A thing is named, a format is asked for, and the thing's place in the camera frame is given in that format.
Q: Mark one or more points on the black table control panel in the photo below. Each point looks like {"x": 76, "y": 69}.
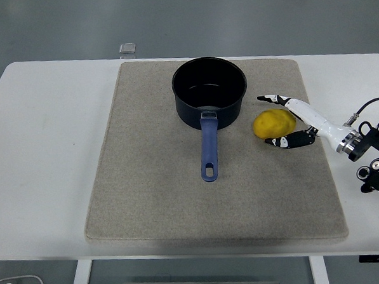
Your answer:
{"x": 378, "y": 258}

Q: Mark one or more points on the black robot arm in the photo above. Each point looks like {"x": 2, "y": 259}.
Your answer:
{"x": 375, "y": 138}

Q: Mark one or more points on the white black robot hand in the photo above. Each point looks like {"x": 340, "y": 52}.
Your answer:
{"x": 315, "y": 118}

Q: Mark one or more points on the beige fabric mat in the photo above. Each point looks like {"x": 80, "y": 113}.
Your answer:
{"x": 166, "y": 194}

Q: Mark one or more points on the white table leg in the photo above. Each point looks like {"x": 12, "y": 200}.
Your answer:
{"x": 80, "y": 281}
{"x": 319, "y": 273}

